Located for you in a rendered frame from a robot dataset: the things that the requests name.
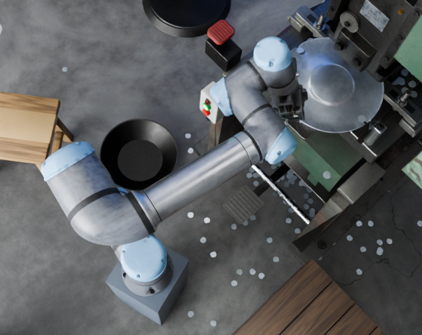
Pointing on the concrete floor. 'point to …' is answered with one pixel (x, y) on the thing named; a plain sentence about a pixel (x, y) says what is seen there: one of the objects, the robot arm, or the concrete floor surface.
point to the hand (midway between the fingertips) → (294, 110)
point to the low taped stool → (23, 127)
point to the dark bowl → (139, 153)
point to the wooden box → (302, 321)
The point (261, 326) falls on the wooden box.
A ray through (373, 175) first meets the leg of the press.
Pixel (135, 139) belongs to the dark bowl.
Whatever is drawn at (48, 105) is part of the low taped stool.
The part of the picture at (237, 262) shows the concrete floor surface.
